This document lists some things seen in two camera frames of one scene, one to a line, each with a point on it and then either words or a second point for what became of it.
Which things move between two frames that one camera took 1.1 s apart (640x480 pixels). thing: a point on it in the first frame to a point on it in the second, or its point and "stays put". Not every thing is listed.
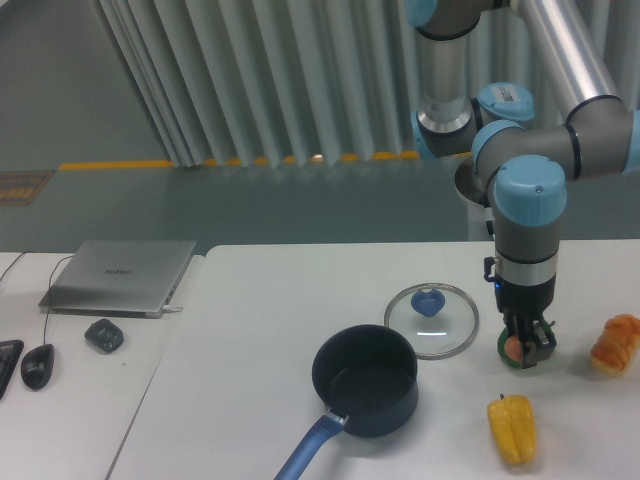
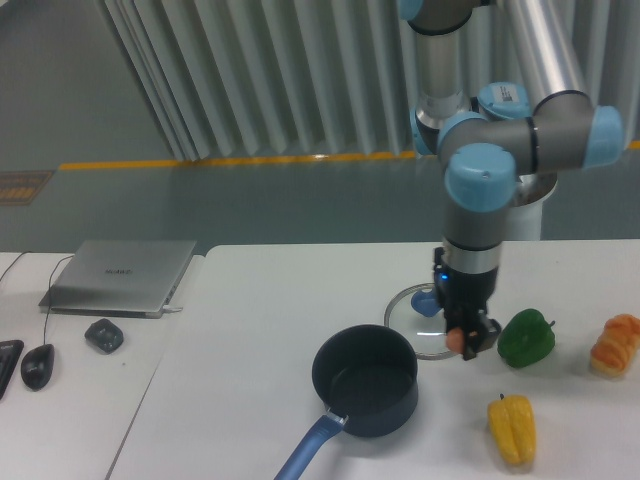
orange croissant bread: (616, 345) stays put
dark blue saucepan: (368, 376) stays put
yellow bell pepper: (514, 424) stays put
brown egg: (513, 348) to (455, 340)
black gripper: (516, 301) to (463, 295)
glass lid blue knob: (441, 321) stays put
